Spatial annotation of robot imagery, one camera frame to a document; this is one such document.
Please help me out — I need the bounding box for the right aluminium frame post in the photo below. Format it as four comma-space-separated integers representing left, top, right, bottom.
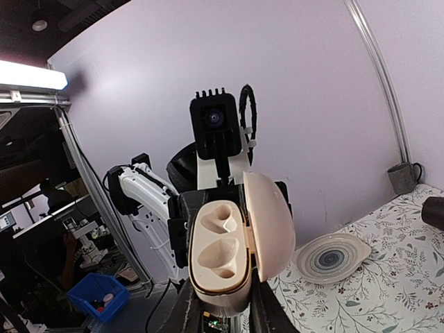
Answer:
344, 0, 411, 162

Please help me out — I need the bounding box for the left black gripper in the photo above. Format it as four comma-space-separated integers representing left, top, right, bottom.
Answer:
168, 180, 288, 269

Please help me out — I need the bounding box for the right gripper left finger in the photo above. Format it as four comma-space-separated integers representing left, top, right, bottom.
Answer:
176, 279, 202, 333

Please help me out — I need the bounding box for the blue storage bin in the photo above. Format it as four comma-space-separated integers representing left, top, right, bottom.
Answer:
67, 273, 130, 323

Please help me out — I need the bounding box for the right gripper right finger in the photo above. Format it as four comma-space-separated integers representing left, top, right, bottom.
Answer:
249, 268, 299, 333

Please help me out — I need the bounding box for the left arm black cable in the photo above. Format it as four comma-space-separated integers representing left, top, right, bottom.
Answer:
238, 84, 259, 146

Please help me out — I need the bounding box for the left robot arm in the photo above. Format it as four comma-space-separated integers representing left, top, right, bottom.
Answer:
108, 154, 296, 295

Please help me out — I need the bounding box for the grey mug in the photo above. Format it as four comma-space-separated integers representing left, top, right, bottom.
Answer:
387, 162, 423, 195

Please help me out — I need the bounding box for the ceiling light panel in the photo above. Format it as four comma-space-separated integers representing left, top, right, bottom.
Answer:
1, 60, 68, 91

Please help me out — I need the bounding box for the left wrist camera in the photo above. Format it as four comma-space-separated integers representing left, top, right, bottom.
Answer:
189, 85, 257, 189

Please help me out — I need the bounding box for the white spiral plate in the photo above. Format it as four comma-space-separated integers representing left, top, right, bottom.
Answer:
293, 233, 371, 285

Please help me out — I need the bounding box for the cream earbud charging case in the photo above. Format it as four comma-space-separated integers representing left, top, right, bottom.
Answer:
188, 172, 296, 317

